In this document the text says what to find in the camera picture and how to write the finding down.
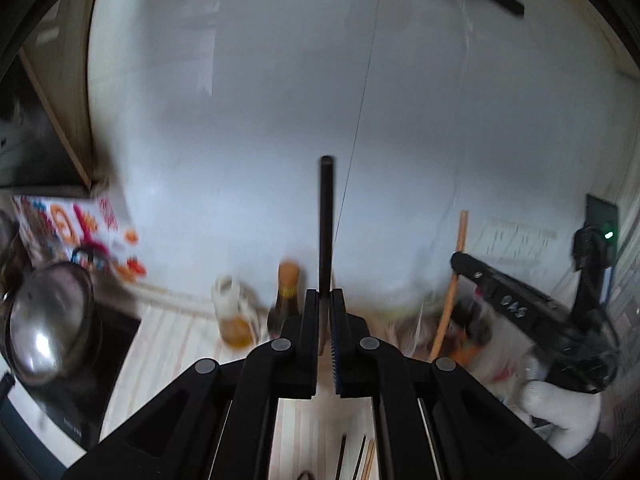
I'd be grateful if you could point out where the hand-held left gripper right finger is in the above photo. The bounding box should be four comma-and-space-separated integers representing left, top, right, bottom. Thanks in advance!
329, 289, 581, 480

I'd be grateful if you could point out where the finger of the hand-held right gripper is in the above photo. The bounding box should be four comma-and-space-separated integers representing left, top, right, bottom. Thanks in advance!
450, 251, 495, 295

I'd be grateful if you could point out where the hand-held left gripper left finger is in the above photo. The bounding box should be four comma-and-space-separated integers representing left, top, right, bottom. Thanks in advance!
62, 289, 320, 480

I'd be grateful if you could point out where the black chopstick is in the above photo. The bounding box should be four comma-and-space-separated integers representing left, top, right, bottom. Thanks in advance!
319, 156, 336, 297

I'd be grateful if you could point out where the person's right hand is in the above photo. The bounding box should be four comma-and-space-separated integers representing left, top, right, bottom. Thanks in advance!
520, 378, 604, 459

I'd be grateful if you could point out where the dark sauce bottle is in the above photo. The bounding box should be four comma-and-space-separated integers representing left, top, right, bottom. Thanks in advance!
267, 260, 302, 339

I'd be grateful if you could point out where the clear oil bottle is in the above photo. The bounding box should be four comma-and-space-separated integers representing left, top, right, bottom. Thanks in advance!
211, 275, 257, 347

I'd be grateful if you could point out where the black socket with green light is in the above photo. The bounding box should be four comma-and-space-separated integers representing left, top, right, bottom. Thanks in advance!
572, 194, 621, 273

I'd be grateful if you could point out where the striped cat-print counter mat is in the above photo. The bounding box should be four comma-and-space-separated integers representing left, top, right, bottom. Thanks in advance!
100, 287, 451, 480

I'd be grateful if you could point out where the black cooktop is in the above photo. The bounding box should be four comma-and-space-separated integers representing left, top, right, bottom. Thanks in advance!
30, 305, 142, 448

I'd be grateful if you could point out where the steel wok lid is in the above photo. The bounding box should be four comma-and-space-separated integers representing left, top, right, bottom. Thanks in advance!
4, 260, 98, 387

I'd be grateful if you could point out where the black range hood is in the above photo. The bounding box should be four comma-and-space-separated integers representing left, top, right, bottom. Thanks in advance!
0, 45, 108, 200

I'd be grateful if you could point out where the white wall socket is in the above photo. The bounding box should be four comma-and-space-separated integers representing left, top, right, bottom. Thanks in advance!
486, 222, 512, 257
532, 231, 557, 262
510, 227, 534, 259

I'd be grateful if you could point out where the black cable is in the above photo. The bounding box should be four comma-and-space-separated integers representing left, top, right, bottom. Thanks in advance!
570, 262, 620, 353

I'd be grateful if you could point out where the colourful wall sticker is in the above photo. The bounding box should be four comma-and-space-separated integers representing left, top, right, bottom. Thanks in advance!
12, 195, 148, 281

